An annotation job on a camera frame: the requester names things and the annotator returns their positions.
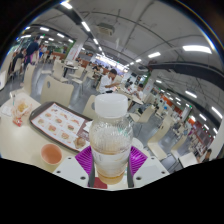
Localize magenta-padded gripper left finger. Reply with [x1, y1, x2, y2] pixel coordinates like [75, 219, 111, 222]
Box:
[53, 145, 96, 189]

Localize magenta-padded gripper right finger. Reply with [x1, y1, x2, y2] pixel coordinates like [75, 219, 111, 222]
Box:
[127, 145, 170, 189]

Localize clear tea bottle white cap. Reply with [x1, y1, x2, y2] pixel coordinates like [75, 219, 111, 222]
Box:
[88, 93, 134, 185]

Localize pale yellow mug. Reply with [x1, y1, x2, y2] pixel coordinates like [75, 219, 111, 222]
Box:
[40, 143, 64, 166]

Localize cream canteen chairs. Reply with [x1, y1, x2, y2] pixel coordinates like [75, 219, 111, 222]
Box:
[13, 59, 194, 161]

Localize white crumpled napkin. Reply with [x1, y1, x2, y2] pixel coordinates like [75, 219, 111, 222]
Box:
[83, 120, 95, 134]

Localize printed paper tray liner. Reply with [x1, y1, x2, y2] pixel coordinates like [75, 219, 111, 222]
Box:
[31, 103, 86, 144]

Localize person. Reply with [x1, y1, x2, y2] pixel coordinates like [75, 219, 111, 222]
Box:
[98, 68, 118, 94]
[131, 83, 145, 102]
[11, 49, 27, 73]
[201, 148, 214, 163]

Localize cream chair with round hole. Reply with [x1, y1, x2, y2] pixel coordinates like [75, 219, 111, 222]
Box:
[82, 94, 101, 119]
[40, 75, 75, 108]

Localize dark brown food tray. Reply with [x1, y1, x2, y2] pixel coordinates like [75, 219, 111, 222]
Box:
[28, 101, 95, 153]

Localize clear plastic bag with food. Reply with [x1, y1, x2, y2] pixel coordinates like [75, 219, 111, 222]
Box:
[11, 101, 33, 127]

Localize ceiling strip lights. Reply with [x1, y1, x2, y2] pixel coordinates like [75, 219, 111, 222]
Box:
[16, 1, 223, 131]

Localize ceiling air conditioner unit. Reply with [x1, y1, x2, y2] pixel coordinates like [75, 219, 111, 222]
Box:
[97, 22, 116, 37]

